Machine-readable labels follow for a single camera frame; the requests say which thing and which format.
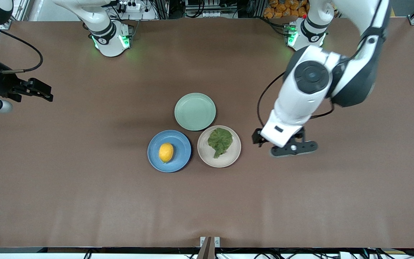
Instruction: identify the green lettuce leaf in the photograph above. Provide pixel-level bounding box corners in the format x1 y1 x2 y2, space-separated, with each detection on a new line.
207 127 234 159

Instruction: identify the yellow lemon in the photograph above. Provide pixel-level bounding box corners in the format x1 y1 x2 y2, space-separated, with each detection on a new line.
158 142 174 163

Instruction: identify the beige plate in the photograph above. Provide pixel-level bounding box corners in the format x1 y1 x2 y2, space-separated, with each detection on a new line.
197 125 242 168

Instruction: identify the green plate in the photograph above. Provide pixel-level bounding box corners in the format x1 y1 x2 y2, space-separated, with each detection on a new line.
174 92 217 131

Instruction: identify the blue plate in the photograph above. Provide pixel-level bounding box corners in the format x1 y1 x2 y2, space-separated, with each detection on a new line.
147 130 192 173

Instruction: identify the white power strip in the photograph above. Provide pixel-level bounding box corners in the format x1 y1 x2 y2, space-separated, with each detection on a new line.
115 1 142 13

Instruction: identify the orange snack bag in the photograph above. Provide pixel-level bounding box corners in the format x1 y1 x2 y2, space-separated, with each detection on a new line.
263 0 309 19

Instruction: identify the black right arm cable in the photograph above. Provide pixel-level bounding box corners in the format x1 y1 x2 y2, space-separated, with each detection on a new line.
0 26 43 74

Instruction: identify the metal table bracket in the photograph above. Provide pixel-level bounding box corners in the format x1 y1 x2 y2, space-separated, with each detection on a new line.
197 236 221 259

